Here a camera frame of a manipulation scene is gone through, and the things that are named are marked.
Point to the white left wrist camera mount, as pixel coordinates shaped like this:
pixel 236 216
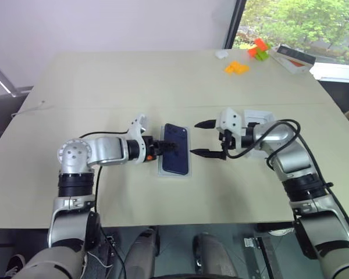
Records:
pixel 136 128

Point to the green toy block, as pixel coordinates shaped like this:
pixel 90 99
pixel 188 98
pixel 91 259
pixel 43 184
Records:
pixel 262 55

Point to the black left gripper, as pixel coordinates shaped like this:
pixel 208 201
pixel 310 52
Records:
pixel 151 148

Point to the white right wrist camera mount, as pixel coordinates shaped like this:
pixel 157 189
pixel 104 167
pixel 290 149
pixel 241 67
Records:
pixel 229 119

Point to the orange toy block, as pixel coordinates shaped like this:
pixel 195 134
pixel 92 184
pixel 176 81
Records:
pixel 257 46

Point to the grey metal frame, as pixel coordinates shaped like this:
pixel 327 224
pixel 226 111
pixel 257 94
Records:
pixel 3 77

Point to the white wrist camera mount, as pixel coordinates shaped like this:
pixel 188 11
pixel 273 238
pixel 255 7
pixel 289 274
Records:
pixel 136 128
pixel 229 119

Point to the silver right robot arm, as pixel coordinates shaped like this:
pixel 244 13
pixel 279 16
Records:
pixel 291 157

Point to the yellow toy blocks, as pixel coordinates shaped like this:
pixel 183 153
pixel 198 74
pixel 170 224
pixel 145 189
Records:
pixel 237 68

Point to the small white object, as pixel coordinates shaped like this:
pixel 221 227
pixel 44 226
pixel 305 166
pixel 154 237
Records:
pixel 221 54

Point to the dark rounded grey shape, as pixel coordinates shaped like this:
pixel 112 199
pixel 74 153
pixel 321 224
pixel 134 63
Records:
pixel 141 253
pixel 212 253

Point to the black window frame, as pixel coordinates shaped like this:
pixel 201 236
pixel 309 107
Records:
pixel 234 23

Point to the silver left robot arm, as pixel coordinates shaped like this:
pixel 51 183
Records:
pixel 104 149

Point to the white box with black top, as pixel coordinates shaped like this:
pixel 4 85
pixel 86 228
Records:
pixel 293 59

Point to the black and white shoe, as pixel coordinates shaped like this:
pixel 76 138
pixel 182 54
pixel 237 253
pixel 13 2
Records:
pixel 15 264

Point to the dark blue smartphone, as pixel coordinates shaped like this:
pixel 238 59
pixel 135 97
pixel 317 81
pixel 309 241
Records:
pixel 176 158

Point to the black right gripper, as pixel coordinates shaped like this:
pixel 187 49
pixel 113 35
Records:
pixel 227 142

